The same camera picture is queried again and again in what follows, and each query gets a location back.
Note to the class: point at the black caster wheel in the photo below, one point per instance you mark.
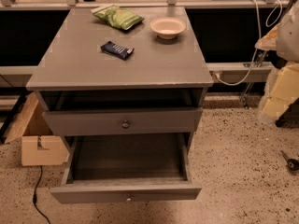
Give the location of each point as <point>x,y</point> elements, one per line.
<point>292,164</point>

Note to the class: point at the grey drawer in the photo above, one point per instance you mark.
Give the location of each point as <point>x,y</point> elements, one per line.
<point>127,168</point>
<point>123,121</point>

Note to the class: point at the grey wooden drawer cabinet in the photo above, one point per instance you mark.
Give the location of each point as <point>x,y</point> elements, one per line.
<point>76,75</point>

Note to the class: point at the metal diagonal rod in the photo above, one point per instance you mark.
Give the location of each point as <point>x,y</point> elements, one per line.
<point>245,93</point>

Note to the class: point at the cardboard box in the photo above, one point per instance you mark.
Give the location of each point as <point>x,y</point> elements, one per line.
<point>38,145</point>

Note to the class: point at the green chip bag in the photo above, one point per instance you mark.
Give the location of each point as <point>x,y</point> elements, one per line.
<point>117,17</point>

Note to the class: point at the white bowl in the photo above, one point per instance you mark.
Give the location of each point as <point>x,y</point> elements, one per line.
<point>167,27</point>

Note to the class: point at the dark blue snack packet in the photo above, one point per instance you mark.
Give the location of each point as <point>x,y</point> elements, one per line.
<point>117,50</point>

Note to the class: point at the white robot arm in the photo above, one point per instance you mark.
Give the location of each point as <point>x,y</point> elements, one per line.
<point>282,85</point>

